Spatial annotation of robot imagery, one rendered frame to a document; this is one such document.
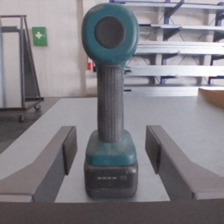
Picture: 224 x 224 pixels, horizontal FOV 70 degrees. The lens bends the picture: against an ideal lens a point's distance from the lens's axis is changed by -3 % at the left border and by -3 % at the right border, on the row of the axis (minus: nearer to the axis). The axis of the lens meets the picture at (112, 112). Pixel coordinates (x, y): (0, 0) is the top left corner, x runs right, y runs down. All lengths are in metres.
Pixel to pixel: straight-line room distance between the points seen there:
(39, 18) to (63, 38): 0.80
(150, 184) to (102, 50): 0.20
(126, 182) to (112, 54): 0.15
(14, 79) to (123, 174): 2.67
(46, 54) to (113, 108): 4.86
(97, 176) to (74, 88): 4.71
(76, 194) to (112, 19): 0.22
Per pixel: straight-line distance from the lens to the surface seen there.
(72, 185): 0.27
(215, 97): 0.88
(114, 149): 0.21
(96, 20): 0.18
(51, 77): 5.03
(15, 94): 2.79
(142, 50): 3.89
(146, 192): 0.26
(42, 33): 4.97
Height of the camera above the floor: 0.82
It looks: 15 degrees down
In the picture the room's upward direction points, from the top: straight up
